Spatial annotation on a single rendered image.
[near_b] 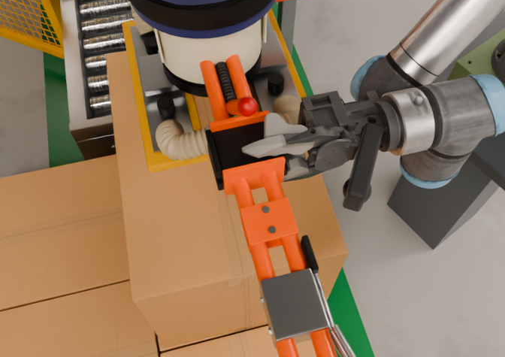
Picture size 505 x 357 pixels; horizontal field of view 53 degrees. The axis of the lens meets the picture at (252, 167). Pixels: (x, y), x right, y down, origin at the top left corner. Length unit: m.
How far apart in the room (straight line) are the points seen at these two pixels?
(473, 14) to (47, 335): 1.16
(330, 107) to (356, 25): 2.01
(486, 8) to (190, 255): 0.63
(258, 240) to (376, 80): 0.39
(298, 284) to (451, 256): 1.53
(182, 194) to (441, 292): 1.26
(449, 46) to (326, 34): 1.81
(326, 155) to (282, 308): 0.22
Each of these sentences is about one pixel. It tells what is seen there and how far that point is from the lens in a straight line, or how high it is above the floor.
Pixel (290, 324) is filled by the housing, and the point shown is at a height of 1.26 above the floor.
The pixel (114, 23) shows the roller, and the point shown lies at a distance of 1.94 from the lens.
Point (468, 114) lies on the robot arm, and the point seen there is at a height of 1.28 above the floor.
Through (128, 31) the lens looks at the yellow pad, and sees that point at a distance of 1.01.
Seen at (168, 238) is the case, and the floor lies 0.94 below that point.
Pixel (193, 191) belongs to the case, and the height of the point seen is 0.94.
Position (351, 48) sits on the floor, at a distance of 2.58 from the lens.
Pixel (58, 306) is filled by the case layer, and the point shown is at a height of 0.54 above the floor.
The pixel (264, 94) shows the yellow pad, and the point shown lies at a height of 1.14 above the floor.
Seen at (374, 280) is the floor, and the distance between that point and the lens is 1.97.
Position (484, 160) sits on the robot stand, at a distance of 1.39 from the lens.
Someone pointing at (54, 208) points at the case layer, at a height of 0.54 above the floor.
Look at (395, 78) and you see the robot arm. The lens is 0.86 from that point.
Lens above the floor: 1.82
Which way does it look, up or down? 59 degrees down
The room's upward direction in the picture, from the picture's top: straight up
